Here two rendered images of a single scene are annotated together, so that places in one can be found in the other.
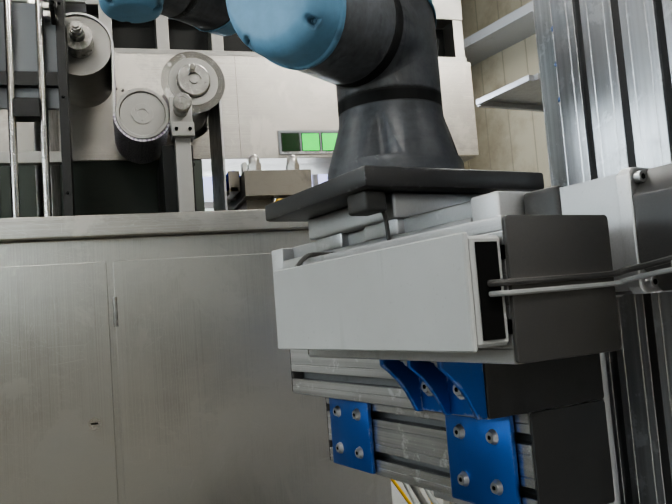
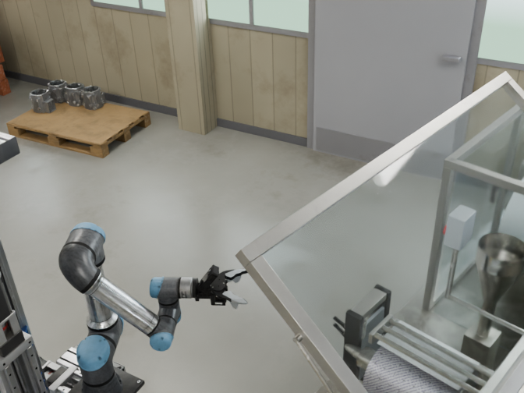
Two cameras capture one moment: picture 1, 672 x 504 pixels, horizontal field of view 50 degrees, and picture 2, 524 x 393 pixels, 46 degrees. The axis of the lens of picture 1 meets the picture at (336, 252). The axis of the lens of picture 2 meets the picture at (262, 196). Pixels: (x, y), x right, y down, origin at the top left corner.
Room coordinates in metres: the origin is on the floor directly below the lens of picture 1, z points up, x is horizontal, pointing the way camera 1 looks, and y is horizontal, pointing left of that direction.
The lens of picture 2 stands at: (2.46, -0.31, 2.68)
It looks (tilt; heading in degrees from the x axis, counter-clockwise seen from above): 33 degrees down; 150
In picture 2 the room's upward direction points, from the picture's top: 2 degrees counter-clockwise
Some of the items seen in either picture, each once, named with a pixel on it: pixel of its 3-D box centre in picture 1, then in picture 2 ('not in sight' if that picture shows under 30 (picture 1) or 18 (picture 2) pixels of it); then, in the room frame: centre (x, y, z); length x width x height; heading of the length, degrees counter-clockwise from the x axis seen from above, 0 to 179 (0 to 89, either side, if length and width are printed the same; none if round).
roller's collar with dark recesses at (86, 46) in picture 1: (78, 40); not in sight; (1.57, 0.54, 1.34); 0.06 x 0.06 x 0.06; 16
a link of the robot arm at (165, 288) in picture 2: not in sight; (166, 288); (0.83, 0.22, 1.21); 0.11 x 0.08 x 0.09; 56
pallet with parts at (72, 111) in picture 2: not in sight; (77, 114); (-3.10, 0.89, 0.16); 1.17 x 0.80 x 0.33; 30
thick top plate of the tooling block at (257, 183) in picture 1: (263, 197); not in sight; (1.86, 0.18, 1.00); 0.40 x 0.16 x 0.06; 16
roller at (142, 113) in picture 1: (141, 127); not in sight; (1.75, 0.45, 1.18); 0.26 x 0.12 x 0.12; 16
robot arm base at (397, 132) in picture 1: (393, 145); (100, 380); (0.79, -0.07, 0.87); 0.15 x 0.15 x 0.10
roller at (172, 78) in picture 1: (189, 98); not in sight; (1.78, 0.34, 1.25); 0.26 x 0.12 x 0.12; 16
